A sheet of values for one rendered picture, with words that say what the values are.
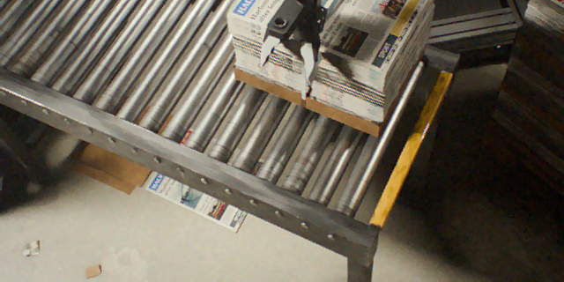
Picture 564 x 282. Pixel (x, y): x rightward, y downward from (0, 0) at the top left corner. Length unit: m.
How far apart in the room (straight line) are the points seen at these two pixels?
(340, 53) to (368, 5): 0.15
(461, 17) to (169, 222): 1.24
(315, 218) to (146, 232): 1.04
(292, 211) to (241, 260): 0.85
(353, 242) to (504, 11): 1.32
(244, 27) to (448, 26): 1.17
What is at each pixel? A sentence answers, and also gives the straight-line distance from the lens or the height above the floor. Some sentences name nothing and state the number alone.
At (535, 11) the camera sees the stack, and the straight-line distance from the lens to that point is 1.98.
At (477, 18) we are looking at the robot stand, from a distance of 2.63.
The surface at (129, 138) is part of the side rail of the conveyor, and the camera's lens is 1.74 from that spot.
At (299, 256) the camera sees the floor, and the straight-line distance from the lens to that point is 2.40.
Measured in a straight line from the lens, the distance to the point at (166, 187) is 2.56.
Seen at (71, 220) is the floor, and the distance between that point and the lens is 2.61.
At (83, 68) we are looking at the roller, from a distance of 1.90.
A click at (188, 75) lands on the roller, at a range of 1.81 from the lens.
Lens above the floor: 2.26
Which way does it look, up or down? 60 degrees down
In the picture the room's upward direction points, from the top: 9 degrees counter-clockwise
